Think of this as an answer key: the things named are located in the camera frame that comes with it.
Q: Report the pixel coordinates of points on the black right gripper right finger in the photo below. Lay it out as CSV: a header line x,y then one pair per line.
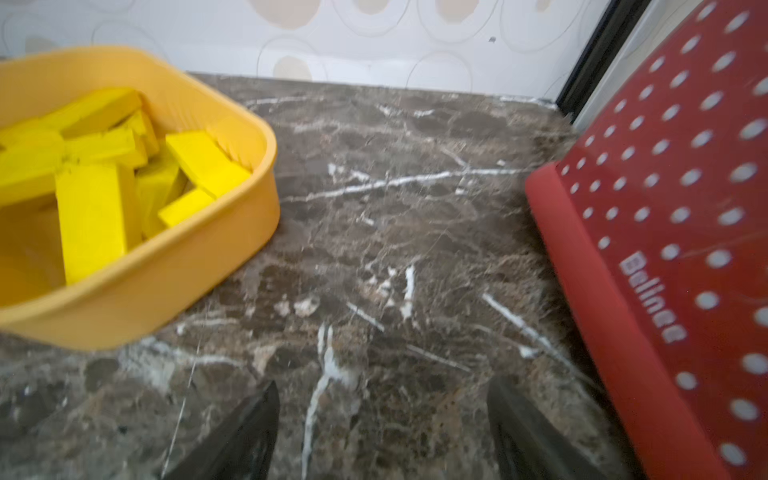
x,y
527,445

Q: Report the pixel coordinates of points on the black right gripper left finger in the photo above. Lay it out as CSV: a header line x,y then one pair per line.
x,y
241,446

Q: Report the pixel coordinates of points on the long yellow block pair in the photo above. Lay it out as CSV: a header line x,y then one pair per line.
x,y
99,216

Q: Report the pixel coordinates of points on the yellow blocks near bowl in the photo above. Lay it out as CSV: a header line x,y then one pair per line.
x,y
28,170

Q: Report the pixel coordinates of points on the yellow plastic bowl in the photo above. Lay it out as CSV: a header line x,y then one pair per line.
x,y
159,279

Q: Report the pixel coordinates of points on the black metal frame post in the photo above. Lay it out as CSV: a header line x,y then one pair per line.
x,y
616,24

